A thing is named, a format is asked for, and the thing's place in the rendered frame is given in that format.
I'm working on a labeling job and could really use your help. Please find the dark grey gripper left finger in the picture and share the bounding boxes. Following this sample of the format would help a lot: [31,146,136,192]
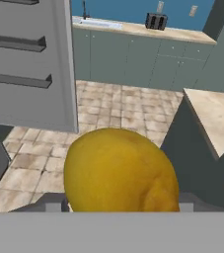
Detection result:
[9,193,70,212]

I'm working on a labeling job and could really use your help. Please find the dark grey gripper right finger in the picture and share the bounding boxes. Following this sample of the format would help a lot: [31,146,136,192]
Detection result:
[178,192,224,212]

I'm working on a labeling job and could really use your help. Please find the yellow lemon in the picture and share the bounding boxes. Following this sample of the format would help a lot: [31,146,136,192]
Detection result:
[63,127,181,212]

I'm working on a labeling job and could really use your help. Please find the grey-green island with beige top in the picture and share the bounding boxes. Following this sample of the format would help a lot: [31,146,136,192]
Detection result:
[160,87,224,212]

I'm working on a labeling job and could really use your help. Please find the grey fridge door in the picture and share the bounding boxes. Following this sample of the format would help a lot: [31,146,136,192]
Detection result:
[0,0,80,133]

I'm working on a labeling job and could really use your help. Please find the dark grey door shelf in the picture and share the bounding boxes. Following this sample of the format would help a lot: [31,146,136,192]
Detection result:
[0,34,47,53]
[0,72,53,90]
[0,0,40,6]

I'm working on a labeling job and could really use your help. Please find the tall grey-green cabinet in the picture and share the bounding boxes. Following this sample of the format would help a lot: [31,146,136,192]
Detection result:
[193,0,224,95]

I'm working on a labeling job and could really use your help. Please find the grey-green cupboard run with worktop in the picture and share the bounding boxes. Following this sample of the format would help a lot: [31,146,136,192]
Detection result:
[71,15,218,92]

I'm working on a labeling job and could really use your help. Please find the black toaster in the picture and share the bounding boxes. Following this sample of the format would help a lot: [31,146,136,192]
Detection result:
[144,12,169,32]

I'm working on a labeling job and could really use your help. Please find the white sink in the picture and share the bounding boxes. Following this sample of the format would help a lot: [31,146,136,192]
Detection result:
[78,18,124,31]

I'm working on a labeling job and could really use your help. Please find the black tap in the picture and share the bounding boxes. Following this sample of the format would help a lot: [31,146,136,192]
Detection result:
[81,0,92,20]

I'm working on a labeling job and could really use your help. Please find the grey wall socket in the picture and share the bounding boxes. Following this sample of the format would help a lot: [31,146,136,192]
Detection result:
[156,0,166,14]
[188,4,199,18]

